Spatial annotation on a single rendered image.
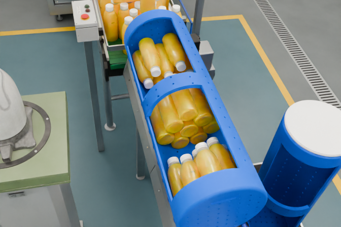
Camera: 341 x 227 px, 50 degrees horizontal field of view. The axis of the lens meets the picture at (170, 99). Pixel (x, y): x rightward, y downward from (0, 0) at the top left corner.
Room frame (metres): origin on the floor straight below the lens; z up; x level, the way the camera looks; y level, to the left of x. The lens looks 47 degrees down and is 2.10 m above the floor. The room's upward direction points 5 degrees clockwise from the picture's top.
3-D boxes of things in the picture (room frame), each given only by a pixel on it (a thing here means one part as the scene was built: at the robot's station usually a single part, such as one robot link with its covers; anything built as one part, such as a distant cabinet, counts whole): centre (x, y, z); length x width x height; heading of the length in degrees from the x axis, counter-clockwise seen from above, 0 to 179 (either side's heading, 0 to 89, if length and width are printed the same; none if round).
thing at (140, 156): (1.28, 0.15, 0.31); 0.06 x 0.06 x 0.63; 19
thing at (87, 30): (1.46, 0.44, 1.05); 0.20 x 0.10 x 0.10; 19
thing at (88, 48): (1.46, 0.44, 0.50); 0.04 x 0.04 x 1.00; 19
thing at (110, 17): (1.54, 0.34, 0.99); 0.07 x 0.07 x 0.18
